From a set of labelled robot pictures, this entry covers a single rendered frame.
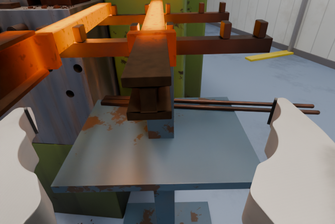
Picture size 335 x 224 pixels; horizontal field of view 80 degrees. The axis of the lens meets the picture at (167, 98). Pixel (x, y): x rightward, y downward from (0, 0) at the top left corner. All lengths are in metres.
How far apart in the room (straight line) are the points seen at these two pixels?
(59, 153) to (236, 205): 0.85
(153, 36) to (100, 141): 0.35
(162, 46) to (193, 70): 1.07
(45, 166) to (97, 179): 0.56
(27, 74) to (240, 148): 0.40
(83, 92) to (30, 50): 0.42
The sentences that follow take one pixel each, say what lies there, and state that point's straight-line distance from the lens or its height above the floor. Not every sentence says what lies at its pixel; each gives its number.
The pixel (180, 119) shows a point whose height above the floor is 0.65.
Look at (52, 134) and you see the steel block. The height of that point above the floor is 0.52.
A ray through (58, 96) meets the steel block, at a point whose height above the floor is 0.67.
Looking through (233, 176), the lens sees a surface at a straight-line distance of 0.42.
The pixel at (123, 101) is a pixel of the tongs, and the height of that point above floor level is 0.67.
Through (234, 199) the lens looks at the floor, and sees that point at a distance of 1.19.
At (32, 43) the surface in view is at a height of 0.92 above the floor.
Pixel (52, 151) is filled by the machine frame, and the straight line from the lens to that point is 0.88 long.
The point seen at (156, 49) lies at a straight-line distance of 0.16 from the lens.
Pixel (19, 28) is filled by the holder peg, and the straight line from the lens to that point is 0.62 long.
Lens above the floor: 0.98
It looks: 32 degrees down
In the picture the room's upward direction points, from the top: 2 degrees counter-clockwise
